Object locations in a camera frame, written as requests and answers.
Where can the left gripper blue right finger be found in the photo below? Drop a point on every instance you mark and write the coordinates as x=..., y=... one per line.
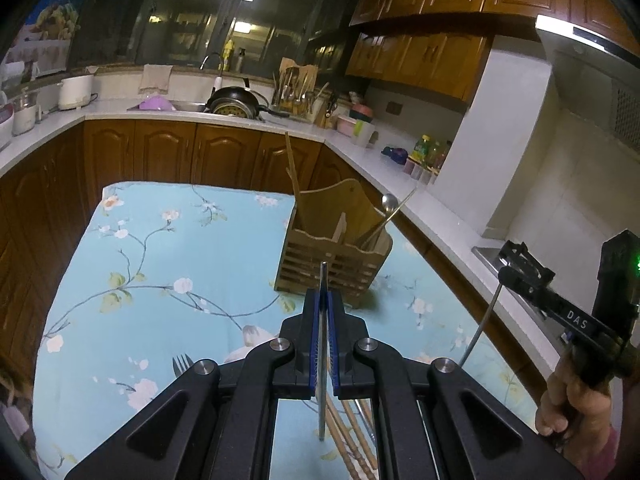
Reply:
x=339, y=344

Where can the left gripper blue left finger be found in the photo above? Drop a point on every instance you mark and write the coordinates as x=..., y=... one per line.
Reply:
x=310, y=341

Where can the wooden utensil holder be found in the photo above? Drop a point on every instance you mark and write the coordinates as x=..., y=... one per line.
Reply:
x=332, y=226

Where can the wooden chopstick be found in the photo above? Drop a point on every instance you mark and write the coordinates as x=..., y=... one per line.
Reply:
x=355, y=463
x=292, y=173
x=358, y=421

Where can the metal chopstick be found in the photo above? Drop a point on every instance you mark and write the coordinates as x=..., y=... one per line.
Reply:
x=323, y=351

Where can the kitchen faucet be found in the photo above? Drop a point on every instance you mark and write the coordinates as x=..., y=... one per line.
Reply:
x=213, y=60

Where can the person's right hand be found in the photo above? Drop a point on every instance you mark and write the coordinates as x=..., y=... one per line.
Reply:
x=570, y=407

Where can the steel spoon in holder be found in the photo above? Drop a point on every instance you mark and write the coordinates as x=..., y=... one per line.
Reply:
x=389, y=203

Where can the gas stove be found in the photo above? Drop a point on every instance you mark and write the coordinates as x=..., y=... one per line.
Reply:
x=529, y=282

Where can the steel fork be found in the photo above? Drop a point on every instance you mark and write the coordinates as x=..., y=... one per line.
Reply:
x=181, y=364

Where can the blue purple container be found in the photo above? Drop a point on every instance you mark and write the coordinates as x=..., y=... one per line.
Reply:
x=397, y=155

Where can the green-capped oil bottle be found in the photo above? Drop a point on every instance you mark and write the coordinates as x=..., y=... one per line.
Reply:
x=422, y=150

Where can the pink stacked bowls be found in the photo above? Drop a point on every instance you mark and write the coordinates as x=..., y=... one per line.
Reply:
x=346, y=123

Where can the countertop utensil rack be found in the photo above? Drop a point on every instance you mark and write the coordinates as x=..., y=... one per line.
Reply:
x=296, y=93

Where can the black wok pan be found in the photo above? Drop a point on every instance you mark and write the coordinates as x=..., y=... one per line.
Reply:
x=240, y=102

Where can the range hood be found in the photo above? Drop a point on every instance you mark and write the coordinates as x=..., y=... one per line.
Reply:
x=597, y=79

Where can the purple basin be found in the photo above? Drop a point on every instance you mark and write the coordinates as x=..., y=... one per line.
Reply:
x=157, y=103

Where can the yellow bottle on sill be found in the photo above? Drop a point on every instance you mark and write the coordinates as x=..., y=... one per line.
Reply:
x=227, y=55

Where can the hanging dish cloth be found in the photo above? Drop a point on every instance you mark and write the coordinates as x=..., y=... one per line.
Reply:
x=155, y=78

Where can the white electric pot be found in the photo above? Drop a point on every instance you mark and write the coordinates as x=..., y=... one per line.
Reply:
x=75, y=92

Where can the small glass-lid cooker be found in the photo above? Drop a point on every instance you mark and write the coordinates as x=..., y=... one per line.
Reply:
x=27, y=112

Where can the fruit poster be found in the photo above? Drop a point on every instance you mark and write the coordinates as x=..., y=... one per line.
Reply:
x=42, y=46

